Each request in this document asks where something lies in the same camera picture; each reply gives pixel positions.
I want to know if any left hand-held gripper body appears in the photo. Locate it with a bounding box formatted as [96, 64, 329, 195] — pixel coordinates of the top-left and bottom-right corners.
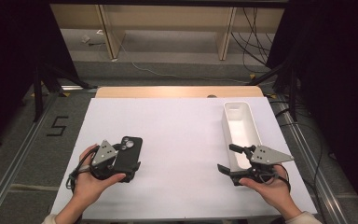
[89, 139, 129, 181]

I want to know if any person's left hand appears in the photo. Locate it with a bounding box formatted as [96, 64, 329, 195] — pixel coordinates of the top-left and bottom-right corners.
[71, 143, 128, 205]

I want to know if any aluminium floor rail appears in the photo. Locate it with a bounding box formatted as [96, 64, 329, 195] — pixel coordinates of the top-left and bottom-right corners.
[0, 90, 61, 224]
[279, 102, 347, 224]

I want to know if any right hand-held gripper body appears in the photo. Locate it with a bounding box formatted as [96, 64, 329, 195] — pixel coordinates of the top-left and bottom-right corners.
[239, 145, 295, 185]

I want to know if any white board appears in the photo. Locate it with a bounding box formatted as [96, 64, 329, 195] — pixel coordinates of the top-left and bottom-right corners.
[49, 96, 318, 220]

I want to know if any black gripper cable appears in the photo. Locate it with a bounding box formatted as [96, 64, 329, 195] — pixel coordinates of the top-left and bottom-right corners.
[65, 146, 101, 194]
[258, 163, 292, 193]

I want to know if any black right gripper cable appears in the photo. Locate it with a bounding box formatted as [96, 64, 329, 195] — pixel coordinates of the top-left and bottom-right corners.
[258, 163, 292, 193]

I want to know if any black phone case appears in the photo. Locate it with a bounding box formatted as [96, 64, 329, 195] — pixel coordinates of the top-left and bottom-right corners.
[113, 135, 144, 183]

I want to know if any white plastic bin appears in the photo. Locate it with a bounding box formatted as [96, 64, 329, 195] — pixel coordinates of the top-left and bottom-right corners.
[221, 101, 264, 174]

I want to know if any person's right hand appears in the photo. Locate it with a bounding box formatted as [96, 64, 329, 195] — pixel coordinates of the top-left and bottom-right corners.
[239, 164, 295, 213]

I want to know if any black curtain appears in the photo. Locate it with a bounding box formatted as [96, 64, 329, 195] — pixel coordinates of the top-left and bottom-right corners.
[265, 0, 358, 220]
[0, 0, 79, 152]

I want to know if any black hanging cable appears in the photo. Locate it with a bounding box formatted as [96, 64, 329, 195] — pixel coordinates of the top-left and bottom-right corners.
[230, 30, 269, 68]
[241, 7, 274, 75]

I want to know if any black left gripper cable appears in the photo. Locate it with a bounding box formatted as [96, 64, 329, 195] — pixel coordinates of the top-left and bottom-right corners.
[65, 146, 101, 194]

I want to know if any black frame bar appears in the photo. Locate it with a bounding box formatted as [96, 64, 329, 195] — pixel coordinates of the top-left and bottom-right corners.
[48, 0, 291, 9]

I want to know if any black floor cable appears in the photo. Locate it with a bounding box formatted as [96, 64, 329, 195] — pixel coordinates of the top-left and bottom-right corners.
[273, 98, 328, 224]

